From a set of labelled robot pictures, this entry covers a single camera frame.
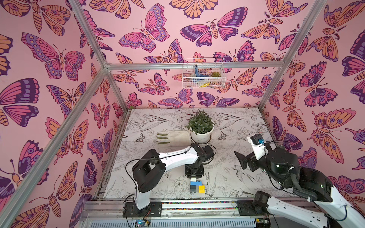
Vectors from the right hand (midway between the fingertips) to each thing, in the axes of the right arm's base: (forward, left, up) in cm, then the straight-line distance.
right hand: (245, 146), depth 62 cm
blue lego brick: (-7, +20, -28) cm, 35 cm away
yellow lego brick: (-11, +17, -28) cm, 35 cm away
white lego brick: (-6, +21, -27) cm, 35 cm away
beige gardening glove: (+24, +35, -32) cm, 53 cm away
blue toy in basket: (+52, +19, +2) cm, 56 cm away
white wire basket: (+54, +15, +2) cm, 56 cm away
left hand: (-5, +19, -28) cm, 34 cm away
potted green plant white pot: (+20, +17, -24) cm, 36 cm away
